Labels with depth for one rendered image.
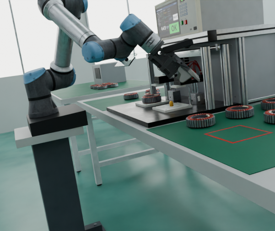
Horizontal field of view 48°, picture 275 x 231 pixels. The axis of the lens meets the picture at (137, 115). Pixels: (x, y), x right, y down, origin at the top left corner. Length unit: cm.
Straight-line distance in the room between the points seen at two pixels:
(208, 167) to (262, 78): 83
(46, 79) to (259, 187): 118
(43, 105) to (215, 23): 93
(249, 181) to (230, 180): 7
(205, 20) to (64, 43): 67
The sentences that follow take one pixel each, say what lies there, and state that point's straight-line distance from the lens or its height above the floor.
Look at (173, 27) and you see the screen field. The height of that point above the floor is 117.
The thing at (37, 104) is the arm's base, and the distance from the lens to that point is 161.
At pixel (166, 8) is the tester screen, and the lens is 178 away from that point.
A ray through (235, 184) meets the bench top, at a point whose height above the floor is 72.
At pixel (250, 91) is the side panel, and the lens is 156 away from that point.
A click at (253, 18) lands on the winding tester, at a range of 171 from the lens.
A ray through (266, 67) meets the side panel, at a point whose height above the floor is 92.
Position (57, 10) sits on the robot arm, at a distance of 133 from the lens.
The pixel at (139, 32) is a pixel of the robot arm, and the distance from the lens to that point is 116.
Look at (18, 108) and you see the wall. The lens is 613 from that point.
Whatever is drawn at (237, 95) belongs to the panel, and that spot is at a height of 81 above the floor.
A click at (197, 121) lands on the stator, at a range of 119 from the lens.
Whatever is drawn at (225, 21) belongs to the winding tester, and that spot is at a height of 116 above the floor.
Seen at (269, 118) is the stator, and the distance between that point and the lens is 120.
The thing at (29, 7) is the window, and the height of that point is 216.
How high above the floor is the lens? 105
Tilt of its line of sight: 11 degrees down
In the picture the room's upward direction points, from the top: 8 degrees counter-clockwise
